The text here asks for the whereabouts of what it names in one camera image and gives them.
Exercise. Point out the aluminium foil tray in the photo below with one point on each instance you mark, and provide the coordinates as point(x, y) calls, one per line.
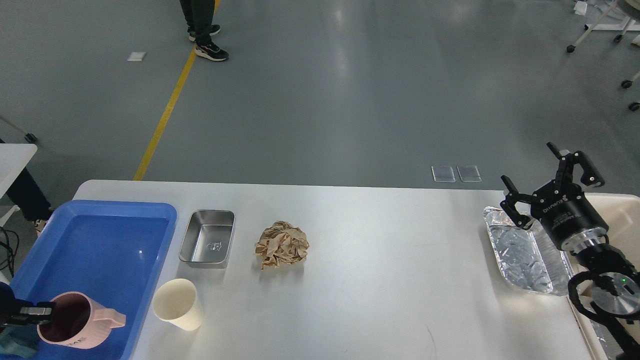
point(527, 258)

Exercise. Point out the white side table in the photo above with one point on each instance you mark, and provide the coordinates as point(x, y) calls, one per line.
point(14, 157)

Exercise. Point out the teal cup in tray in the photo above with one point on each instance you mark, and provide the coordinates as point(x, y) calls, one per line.
point(21, 341)

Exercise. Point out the crumpled brown paper ball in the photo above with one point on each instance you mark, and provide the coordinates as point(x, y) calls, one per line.
point(281, 243)

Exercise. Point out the white wheeled cart frame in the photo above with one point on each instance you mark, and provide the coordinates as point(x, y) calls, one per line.
point(630, 10)

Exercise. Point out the stainless steel rectangular tin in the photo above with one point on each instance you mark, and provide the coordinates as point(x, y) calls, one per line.
point(208, 239)

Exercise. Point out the blue plastic tray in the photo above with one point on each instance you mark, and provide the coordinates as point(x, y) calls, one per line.
point(111, 251)

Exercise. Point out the cream paper cup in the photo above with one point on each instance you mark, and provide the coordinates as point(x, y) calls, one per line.
point(178, 302)

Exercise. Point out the clear floor plate left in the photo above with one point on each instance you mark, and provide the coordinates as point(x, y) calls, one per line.
point(443, 174)

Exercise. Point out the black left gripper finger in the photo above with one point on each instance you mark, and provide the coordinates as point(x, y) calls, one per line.
point(23, 313)

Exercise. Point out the clear floor plate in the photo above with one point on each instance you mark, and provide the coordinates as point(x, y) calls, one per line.
point(469, 173)
point(443, 174)

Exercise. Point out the cream plastic bin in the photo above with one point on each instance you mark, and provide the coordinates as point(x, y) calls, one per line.
point(622, 213)

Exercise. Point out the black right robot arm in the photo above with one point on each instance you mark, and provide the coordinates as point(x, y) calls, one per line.
point(607, 290)

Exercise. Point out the white paper on floor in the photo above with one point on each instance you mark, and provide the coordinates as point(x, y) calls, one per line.
point(136, 56)

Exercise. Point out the clear floor plate right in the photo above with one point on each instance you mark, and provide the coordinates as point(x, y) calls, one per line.
point(469, 173)

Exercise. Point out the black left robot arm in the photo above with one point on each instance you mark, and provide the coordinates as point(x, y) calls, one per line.
point(7, 298)

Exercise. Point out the pink mug dark inside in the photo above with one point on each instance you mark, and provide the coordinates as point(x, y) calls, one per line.
point(80, 322)

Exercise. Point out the standing person legs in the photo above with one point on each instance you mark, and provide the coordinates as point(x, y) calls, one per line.
point(199, 16)

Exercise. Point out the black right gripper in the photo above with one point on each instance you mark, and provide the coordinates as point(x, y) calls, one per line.
point(561, 206)

